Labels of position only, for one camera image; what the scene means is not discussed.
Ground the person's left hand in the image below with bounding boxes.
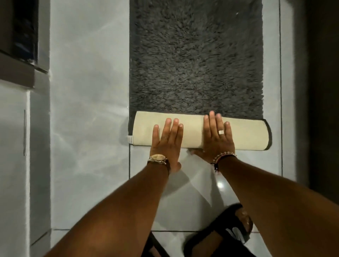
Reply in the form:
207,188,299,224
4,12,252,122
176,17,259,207
150,118,184,173

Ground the gold wristwatch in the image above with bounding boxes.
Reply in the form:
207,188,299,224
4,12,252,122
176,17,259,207
147,154,170,174

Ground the grey shaggy rug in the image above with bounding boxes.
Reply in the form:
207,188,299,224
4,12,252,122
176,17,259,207
128,0,273,151

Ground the dark window frame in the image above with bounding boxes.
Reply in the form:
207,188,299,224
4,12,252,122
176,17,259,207
0,0,51,89

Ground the person's right forearm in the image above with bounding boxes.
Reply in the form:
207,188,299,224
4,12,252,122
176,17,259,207
217,156,339,257

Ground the person's right hand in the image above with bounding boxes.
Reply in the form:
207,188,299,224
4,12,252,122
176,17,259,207
190,111,236,163

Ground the black slide sandal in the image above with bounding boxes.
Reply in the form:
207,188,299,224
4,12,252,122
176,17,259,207
141,231,170,257
183,203,254,257

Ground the person's right foot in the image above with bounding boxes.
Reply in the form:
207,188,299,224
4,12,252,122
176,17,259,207
189,208,252,257

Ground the beaded bracelet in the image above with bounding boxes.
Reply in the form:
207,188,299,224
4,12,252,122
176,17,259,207
211,152,237,172

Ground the dark wooden door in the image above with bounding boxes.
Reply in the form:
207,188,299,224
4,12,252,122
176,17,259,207
305,0,339,205

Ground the person's left forearm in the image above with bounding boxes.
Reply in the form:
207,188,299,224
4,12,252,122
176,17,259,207
44,160,170,257

